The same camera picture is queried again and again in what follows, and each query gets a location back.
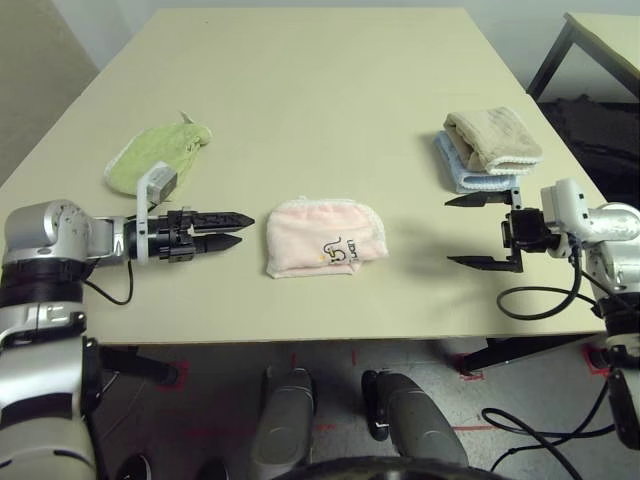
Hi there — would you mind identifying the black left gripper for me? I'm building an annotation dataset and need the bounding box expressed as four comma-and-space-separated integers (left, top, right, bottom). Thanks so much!
145, 206, 257, 265

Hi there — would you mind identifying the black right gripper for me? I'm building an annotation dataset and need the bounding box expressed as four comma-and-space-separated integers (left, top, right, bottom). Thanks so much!
443, 188, 567, 275

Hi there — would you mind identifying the pink towel with white trim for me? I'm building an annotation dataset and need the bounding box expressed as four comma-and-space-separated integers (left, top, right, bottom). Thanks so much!
264, 195, 390, 280

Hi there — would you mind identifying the blue folded towel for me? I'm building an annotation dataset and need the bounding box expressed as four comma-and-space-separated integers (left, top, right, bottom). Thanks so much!
432, 130, 520, 195

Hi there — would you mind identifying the beige folded towel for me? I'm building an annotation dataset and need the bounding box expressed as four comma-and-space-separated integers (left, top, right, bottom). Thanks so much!
443, 105, 545, 177

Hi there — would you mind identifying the green towel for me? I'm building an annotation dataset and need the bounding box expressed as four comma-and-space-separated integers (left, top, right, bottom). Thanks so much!
103, 110, 214, 198

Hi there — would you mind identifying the grey robot left foot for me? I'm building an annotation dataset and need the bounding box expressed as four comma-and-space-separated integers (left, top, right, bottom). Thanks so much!
250, 367, 318, 472

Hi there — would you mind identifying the grey robot foot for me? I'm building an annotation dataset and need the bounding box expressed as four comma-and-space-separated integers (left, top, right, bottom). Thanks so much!
250, 367, 318, 472
360, 369, 470, 469

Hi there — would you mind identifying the grey robot right foot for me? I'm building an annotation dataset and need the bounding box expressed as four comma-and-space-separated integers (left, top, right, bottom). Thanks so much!
360, 369, 470, 469

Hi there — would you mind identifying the black robot waist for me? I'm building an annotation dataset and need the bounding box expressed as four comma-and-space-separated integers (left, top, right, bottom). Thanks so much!
269, 453, 507, 480

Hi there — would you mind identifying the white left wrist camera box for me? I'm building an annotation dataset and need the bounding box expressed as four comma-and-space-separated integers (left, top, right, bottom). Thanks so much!
133, 160, 180, 265

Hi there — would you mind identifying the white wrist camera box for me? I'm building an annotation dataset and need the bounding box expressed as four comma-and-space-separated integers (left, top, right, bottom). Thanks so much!
133, 160, 180, 265
540, 177, 594, 259

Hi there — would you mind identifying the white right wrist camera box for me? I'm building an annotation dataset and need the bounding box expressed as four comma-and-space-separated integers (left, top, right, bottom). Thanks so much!
540, 177, 594, 259

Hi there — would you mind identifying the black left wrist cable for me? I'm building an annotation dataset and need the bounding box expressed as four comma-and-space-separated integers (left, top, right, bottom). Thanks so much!
81, 258, 135, 307

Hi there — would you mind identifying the side table with black frame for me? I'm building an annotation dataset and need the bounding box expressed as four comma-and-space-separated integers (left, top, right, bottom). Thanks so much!
525, 11, 640, 107

